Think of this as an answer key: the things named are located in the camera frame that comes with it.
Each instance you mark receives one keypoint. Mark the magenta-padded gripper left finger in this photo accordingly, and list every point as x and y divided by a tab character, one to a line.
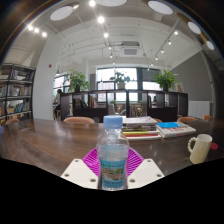
77	173

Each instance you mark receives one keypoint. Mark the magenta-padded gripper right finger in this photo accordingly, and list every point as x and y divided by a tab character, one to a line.
146	173

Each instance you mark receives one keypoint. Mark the clear water bottle blue cap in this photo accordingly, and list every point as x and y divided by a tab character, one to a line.
112	150

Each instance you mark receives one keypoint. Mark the stack of books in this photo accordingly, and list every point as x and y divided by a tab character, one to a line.
140	128

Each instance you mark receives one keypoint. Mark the white book with blue cover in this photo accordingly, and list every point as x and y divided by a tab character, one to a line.
176	130

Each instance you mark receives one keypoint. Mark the orange chairs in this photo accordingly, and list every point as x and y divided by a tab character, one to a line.
79	120

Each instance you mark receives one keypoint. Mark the low dark shelf unit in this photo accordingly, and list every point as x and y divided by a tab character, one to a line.
100	113

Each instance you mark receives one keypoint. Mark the flat round red coaster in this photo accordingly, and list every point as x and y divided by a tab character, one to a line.
214	146

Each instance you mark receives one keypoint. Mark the person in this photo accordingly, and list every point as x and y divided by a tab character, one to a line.
58	100

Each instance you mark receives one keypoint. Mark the bushy potted plant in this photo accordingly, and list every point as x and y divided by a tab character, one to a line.
77	80

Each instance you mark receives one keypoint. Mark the large potted plant dark pot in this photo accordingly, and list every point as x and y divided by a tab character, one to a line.
165	80

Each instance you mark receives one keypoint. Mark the small potted plant white pot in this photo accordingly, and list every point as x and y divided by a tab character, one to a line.
120	80

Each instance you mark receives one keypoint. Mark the tall dark bookshelf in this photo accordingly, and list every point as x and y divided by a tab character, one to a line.
16	96

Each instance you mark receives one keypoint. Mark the ceiling air conditioner unit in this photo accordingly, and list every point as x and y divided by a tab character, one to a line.
130	50

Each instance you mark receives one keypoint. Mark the track spotlights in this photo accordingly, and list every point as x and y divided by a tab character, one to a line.
101	19

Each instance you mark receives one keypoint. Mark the round ceiling lamps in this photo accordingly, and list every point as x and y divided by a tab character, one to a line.
61	13

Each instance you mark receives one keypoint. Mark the white wall panel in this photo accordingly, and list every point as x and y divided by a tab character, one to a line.
199	109

